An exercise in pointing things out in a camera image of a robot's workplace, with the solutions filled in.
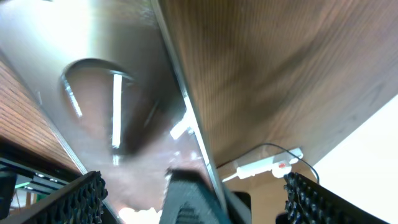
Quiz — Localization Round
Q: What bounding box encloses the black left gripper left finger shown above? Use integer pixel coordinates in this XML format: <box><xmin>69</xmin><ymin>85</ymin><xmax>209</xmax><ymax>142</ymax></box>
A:
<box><xmin>1</xmin><ymin>171</ymin><xmax>108</xmax><ymax>224</ymax></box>

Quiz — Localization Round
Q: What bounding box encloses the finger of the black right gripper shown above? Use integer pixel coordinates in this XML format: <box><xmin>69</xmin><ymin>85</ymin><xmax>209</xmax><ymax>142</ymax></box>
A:
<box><xmin>223</xmin><ymin>186</ymin><xmax>252</xmax><ymax>224</ymax></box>
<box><xmin>159</xmin><ymin>169</ymin><xmax>231</xmax><ymax>224</ymax></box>

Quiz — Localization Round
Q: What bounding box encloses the Samsung Galaxy smartphone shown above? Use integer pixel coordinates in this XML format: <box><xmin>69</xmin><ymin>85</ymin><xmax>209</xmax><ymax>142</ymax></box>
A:
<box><xmin>1</xmin><ymin>0</ymin><xmax>224</xmax><ymax>223</ymax></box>

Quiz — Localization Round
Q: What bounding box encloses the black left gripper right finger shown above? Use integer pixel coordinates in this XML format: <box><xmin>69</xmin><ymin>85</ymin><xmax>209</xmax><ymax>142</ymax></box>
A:
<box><xmin>283</xmin><ymin>172</ymin><xmax>385</xmax><ymax>224</ymax></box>

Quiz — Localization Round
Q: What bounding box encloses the white power strip cord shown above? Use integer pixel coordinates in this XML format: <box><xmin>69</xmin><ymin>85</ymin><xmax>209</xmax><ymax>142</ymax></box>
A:
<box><xmin>221</xmin><ymin>172</ymin><xmax>239</xmax><ymax>184</ymax></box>

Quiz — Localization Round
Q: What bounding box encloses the white power strip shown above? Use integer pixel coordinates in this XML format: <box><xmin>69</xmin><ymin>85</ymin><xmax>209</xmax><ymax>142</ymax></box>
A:
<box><xmin>236</xmin><ymin>148</ymin><xmax>303</xmax><ymax>179</ymax></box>

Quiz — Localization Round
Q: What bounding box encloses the black charging cable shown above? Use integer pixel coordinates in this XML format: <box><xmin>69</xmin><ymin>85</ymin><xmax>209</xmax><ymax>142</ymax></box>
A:
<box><xmin>216</xmin><ymin>142</ymin><xmax>320</xmax><ymax>185</ymax></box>

